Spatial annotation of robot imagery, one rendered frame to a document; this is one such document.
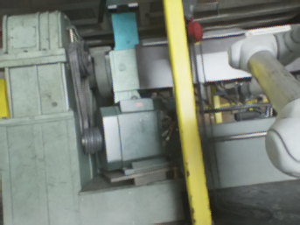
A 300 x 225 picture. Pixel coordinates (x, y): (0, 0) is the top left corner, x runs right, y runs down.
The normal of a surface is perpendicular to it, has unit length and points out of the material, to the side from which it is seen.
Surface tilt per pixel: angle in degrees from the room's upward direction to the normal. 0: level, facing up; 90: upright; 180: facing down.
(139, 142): 90
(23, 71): 90
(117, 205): 90
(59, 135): 90
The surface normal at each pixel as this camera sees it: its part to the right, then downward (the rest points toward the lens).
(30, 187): 0.03, -0.06
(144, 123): 0.36, -0.10
